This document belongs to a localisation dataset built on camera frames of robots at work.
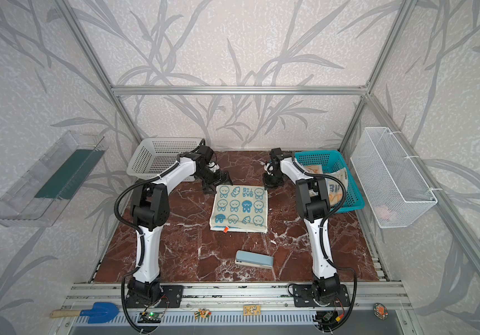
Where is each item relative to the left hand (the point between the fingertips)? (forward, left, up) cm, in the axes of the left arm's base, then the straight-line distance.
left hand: (228, 179), depth 96 cm
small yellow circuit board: (-50, -12, -7) cm, 52 cm away
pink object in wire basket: (-23, -57, +13) cm, 63 cm away
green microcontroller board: (-52, +24, -10) cm, 58 cm away
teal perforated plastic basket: (+16, -53, -3) cm, 56 cm away
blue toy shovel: (-50, +41, -9) cm, 66 cm away
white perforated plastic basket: (+22, +45, -7) cm, 51 cm away
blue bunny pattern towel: (-11, -6, -8) cm, 15 cm away
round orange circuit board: (-50, -56, -7) cm, 75 cm away
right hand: (+5, -18, -8) cm, 20 cm away
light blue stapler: (-34, -12, -4) cm, 36 cm away
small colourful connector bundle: (-51, +5, -7) cm, 51 cm away
